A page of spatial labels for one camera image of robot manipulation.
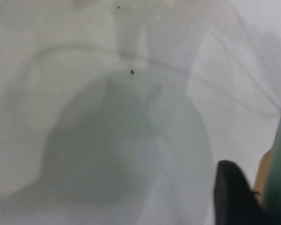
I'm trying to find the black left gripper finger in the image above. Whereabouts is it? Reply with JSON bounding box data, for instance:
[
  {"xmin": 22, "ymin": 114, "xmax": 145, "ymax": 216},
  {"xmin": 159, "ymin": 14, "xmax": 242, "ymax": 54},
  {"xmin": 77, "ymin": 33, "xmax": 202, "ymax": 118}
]
[{"xmin": 214, "ymin": 160, "xmax": 264, "ymax": 225}]

